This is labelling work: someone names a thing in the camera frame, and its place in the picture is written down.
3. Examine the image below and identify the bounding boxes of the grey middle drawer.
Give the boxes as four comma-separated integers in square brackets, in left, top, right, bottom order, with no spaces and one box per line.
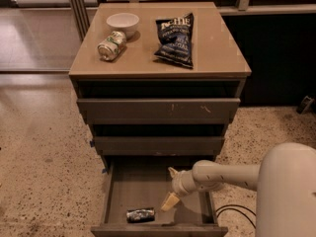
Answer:
[94,136,224,156]

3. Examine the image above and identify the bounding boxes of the dark object by wall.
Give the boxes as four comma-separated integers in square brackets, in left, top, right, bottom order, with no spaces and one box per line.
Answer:
[296,96,315,114]

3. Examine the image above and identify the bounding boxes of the blue silver redbull can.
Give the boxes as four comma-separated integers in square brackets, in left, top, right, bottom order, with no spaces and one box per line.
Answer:
[126,207,155,223]

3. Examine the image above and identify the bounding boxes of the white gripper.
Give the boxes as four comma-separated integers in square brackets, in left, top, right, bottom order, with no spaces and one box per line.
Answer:
[161,167,200,212]

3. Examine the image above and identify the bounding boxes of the grey open bottom drawer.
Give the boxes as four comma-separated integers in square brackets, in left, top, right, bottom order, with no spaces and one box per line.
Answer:
[91,156,228,237]

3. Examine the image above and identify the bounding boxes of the green white soda can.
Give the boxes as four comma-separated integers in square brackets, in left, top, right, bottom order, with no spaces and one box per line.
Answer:
[97,31,126,61]

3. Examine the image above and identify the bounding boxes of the dark blue chips bag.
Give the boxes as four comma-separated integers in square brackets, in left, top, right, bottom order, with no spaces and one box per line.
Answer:
[154,13,195,69]

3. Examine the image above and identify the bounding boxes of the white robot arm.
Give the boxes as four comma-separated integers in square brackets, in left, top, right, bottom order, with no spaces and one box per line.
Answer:
[161,142,316,237]

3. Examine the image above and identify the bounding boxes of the grey drawer cabinet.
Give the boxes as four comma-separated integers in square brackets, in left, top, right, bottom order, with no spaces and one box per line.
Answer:
[69,2,251,166]

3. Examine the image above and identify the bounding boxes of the grey top drawer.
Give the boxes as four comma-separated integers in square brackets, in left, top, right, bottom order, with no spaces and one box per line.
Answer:
[77,98,240,124]

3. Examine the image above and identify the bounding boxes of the blue tape pieces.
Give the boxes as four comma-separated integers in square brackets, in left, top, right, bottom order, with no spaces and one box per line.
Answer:
[89,140,95,147]

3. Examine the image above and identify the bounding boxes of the white ceramic bowl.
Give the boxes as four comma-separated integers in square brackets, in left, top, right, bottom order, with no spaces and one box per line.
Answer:
[107,13,139,39]

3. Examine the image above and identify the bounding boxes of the black floor cable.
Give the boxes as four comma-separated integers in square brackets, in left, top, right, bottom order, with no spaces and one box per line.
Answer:
[215,203,257,230]

